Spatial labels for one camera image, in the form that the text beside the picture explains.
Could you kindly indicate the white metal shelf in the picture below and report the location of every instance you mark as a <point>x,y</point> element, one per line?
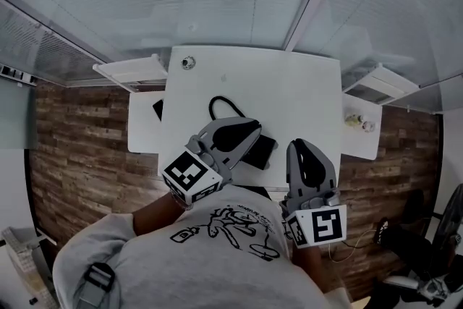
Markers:
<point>383,83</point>
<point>134,70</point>

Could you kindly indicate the white wall socket strip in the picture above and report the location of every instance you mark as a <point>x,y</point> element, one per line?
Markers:
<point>14,75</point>

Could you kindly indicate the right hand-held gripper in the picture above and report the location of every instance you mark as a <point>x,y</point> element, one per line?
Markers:
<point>325,224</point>

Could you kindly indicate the frosted glass panel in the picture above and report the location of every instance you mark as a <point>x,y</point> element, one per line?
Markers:
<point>16,116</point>

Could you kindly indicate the person's black trousers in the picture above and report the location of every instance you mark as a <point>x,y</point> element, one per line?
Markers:
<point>262,191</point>

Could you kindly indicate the white perforated basket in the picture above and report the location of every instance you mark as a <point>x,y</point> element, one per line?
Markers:
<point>18,249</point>

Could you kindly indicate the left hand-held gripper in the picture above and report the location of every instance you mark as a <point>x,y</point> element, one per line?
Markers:
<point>190,173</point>

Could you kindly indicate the person's right forearm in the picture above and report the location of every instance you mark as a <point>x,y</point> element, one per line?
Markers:
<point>314,267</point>

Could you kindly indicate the person's left forearm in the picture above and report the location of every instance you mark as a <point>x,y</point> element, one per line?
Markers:
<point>159,217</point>

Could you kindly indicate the light grey printed t-shirt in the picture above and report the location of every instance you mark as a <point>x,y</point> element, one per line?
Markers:
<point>181,264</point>

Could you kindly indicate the black rectangular box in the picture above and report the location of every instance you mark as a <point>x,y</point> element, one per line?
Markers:
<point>260,153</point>

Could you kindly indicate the black flat device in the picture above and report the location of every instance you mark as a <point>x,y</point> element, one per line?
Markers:
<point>158,110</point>

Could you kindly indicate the small yellow bottle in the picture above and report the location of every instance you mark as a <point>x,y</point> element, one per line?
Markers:
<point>352,119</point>

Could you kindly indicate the small white bottle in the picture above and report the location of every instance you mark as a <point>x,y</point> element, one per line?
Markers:
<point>369,126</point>

